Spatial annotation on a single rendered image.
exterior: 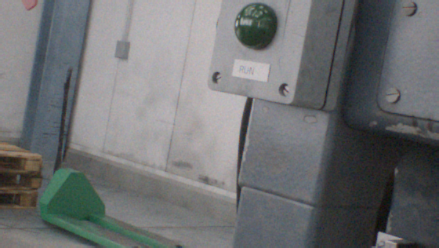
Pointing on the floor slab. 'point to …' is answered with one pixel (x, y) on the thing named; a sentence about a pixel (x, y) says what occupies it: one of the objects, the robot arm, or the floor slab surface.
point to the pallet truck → (88, 204)
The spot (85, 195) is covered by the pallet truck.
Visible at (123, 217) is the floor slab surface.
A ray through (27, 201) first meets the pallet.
